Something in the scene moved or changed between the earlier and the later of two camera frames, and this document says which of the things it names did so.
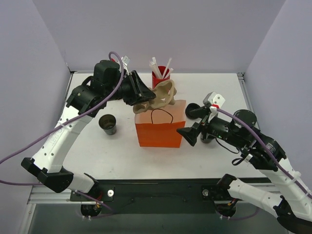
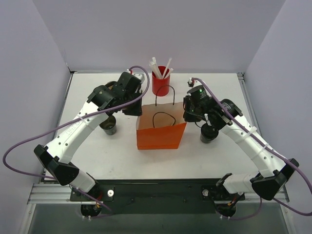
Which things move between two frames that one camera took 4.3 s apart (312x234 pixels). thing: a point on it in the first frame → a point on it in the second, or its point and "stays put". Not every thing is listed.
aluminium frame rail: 41,194 stays put
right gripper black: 201,128 → 189,112
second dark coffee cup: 108,123 stays put
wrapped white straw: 167,64 stays put
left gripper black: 134,87 → 133,108
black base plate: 155,196 stays put
